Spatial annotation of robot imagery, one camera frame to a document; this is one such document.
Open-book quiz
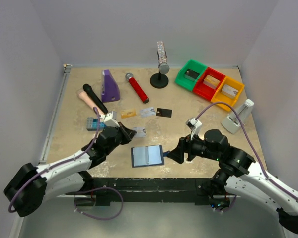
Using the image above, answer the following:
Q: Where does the pink microphone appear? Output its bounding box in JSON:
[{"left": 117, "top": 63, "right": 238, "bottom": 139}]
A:
[{"left": 77, "top": 90, "right": 104, "bottom": 115}]

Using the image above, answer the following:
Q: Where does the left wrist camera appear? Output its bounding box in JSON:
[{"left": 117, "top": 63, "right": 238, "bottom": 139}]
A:
[{"left": 101, "top": 111, "right": 119, "bottom": 127}]

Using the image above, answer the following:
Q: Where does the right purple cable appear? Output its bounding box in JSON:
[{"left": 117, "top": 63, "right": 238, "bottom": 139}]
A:
[{"left": 195, "top": 101, "right": 298, "bottom": 213}]

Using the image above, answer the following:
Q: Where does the tan card in red bin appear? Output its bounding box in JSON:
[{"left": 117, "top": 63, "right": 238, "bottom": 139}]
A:
[{"left": 203, "top": 75, "right": 220, "bottom": 89}]

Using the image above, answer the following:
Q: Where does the black microphone stand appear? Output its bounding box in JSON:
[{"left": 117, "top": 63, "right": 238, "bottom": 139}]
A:
[{"left": 150, "top": 72, "right": 169, "bottom": 89}]

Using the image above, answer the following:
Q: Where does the yellow storage bin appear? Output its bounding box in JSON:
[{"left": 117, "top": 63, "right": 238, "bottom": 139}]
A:
[{"left": 211, "top": 76, "right": 245, "bottom": 107}]

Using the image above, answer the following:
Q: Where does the white card in yellow bin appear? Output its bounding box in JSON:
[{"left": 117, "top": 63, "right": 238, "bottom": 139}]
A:
[{"left": 221, "top": 84, "right": 239, "bottom": 99}]

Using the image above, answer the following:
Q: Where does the blue leather card holder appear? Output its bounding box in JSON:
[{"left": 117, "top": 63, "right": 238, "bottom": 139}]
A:
[{"left": 131, "top": 145, "right": 170, "bottom": 168}]

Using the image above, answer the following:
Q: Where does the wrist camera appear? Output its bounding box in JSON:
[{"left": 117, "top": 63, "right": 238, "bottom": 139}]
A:
[
  {"left": 101, "top": 111, "right": 119, "bottom": 127},
  {"left": 185, "top": 118, "right": 202, "bottom": 140}
]

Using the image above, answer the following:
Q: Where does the aluminium front frame rail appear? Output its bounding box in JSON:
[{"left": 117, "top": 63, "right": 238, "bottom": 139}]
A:
[{"left": 21, "top": 176, "right": 284, "bottom": 199}]

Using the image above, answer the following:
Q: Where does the glitter microphone on stand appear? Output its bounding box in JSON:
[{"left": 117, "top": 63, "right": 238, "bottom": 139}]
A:
[{"left": 157, "top": 41, "right": 170, "bottom": 74}]

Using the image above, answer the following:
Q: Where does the purple metronome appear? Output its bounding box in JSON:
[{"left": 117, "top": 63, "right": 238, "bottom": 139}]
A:
[{"left": 101, "top": 69, "right": 121, "bottom": 103}]

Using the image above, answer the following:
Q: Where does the black microphone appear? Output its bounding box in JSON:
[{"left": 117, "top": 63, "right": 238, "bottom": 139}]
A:
[{"left": 82, "top": 84, "right": 109, "bottom": 114}]

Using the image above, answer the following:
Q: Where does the dark card in green bin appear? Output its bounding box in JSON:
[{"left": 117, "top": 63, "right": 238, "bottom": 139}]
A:
[{"left": 184, "top": 69, "right": 199, "bottom": 81}]

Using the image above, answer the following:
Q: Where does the purple cable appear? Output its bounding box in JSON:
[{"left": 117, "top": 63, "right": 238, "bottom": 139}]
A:
[
  {"left": 7, "top": 106, "right": 125, "bottom": 220},
  {"left": 195, "top": 101, "right": 298, "bottom": 213}
]

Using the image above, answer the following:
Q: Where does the red storage bin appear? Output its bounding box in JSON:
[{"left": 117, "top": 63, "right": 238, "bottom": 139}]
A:
[{"left": 192, "top": 67, "right": 225, "bottom": 101}]

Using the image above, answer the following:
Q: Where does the gold VIP card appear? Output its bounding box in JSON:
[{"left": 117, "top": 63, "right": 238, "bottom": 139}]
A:
[{"left": 120, "top": 109, "right": 137, "bottom": 119}]

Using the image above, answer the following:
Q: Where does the white grey metronome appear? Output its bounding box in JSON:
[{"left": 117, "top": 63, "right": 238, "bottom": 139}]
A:
[{"left": 221, "top": 99, "right": 254, "bottom": 134}]

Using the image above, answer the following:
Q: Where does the silver white credit card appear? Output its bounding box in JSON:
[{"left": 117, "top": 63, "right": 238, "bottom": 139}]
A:
[{"left": 140, "top": 107, "right": 156, "bottom": 118}]

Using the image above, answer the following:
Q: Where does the green storage bin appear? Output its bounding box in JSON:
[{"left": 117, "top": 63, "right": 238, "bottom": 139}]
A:
[{"left": 175, "top": 59, "right": 207, "bottom": 92}]

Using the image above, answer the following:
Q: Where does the blue grey brick block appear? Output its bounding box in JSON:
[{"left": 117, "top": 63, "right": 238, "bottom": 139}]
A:
[{"left": 86, "top": 117, "right": 106, "bottom": 131}]

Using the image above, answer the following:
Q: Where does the aluminium frame rail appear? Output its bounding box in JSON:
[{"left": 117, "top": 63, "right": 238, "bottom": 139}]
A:
[
  {"left": 38, "top": 64, "right": 73, "bottom": 165},
  {"left": 21, "top": 176, "right": 284, "bottom": 199}
]

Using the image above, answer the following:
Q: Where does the black VIP card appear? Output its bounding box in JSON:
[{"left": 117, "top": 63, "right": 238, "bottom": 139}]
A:
[{"left": 156, "top": 108, "right": 172, "bottom": 118}]

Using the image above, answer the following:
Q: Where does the red microphone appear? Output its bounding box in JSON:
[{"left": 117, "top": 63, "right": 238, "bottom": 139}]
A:
[{"left": 125, "top": 73, "right": 149, "bottom": 104}]

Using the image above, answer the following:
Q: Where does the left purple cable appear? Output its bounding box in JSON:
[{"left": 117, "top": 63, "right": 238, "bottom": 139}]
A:
[{"left": 7, "top": 106, "right": 125, "bottom": 220}]

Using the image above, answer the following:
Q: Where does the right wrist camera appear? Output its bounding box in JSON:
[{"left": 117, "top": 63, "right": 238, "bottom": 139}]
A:
[{"left": 185, "top": 118, "right": 202, "bottom": 140}]

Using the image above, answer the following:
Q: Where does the aluminium left frame rail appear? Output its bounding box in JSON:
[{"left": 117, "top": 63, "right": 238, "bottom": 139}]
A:
[{"left": 38, "top": 64, "right": 73, "bottom": 165}]

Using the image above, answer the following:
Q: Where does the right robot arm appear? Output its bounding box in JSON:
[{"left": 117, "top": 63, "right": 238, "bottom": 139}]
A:
[{"left": 167, "top": 129, "right": 298, "bottom": 235}]

